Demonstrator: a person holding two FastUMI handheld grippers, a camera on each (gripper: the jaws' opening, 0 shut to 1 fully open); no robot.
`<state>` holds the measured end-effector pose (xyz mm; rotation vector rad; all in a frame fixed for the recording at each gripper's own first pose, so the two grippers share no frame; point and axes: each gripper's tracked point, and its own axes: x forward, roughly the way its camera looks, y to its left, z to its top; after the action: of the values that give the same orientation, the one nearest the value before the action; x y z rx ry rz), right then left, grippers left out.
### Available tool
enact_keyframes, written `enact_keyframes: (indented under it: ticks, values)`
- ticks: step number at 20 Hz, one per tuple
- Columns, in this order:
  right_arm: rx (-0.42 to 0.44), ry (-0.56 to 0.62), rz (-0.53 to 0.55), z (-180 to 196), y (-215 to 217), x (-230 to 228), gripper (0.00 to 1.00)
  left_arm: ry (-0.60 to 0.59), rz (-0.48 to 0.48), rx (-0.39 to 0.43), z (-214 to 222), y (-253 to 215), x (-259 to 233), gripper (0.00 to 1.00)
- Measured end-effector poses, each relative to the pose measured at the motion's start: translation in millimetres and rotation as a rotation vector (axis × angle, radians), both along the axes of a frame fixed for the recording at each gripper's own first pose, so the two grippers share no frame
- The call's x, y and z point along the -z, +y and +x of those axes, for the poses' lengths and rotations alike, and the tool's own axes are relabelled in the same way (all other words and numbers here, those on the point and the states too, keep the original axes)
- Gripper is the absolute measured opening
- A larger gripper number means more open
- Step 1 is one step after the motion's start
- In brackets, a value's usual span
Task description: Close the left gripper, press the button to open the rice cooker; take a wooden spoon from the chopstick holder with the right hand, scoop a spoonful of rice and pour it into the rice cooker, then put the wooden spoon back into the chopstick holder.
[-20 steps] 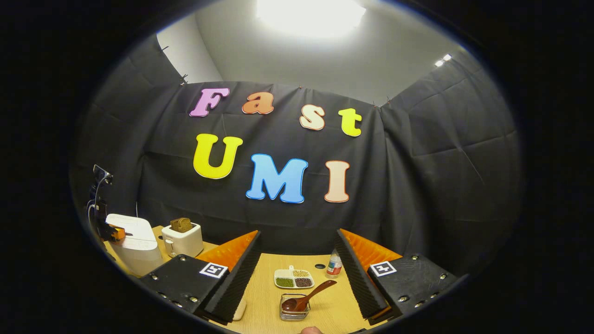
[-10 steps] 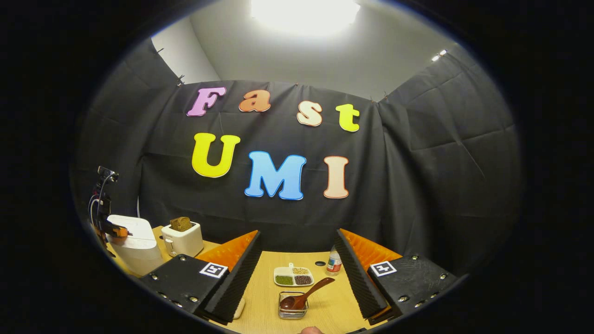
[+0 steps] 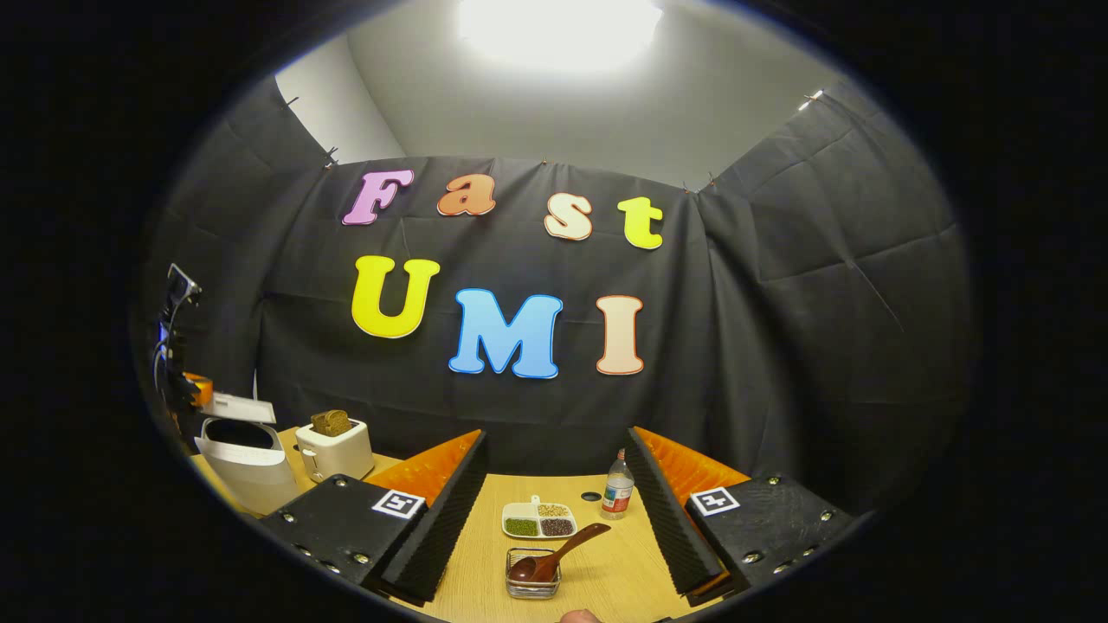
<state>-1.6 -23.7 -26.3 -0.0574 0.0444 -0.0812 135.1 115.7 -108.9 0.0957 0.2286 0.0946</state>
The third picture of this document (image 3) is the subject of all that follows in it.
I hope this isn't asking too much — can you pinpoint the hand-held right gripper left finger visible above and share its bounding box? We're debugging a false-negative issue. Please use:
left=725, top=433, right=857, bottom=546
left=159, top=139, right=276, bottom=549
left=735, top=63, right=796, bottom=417
left=260, top=430, right=488, bottom=605

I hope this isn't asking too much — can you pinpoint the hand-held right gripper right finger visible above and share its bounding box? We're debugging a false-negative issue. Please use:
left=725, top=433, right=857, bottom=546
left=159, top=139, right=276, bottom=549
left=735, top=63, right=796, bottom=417
left=624, top=426, right=858, bottom=605

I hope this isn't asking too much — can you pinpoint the white rice cooker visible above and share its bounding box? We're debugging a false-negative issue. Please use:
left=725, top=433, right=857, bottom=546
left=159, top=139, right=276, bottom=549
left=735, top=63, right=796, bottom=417
left=194, top=392, right=300, bottom=517

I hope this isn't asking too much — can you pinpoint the brown wooden spoon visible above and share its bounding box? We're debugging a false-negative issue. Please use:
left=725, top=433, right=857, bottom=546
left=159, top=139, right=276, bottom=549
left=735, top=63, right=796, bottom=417
left=509, top=523, right=612, bottom=583

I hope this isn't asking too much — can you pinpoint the clear plastic water bottle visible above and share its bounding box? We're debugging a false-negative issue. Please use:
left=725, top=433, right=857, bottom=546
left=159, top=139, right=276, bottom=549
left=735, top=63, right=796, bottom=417
left=601, top=448, right=635, bottom=520

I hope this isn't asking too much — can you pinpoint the white divided dish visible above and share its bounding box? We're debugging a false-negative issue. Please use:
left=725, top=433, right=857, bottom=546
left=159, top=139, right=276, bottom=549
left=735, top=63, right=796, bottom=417
left=502, top=496, right=578, bottom=541

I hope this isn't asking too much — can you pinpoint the white toaster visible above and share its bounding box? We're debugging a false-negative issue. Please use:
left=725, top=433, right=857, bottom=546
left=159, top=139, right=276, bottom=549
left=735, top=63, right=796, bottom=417
left=295, top=420, right=375, bottom=484

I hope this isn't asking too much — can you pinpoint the black backdrop cloth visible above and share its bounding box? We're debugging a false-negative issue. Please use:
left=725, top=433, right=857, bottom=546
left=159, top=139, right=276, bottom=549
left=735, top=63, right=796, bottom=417
left=138, top=78, right=975, bottom=520

